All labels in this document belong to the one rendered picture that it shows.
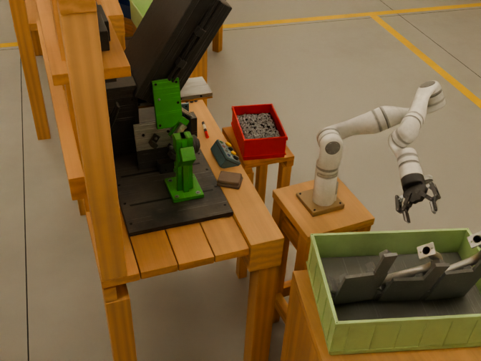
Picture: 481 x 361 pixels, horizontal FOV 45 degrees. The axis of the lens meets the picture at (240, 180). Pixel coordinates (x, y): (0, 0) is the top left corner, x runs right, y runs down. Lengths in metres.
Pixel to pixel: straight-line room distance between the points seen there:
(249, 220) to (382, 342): 0.68
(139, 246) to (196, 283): 1.08
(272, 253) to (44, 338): 1.36
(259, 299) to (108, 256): 0.72
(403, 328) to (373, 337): 0.10
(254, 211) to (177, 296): 1.02
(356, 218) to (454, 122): 2.66
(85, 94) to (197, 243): 0.82
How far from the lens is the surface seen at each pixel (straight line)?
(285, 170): 2.86
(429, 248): 1.91
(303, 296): 2.18
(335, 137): 2.26
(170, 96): 2.46
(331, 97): 5.01
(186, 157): 2.22
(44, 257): 3.51
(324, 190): 2.39
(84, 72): 1.62
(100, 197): 1.85
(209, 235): 2.24
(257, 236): 2.22
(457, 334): 2.12
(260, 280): 2.36
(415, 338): 2.07
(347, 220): 2.42
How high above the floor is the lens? 2.42
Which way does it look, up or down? 38 degrees down
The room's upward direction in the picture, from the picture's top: 3 degrees clockwise
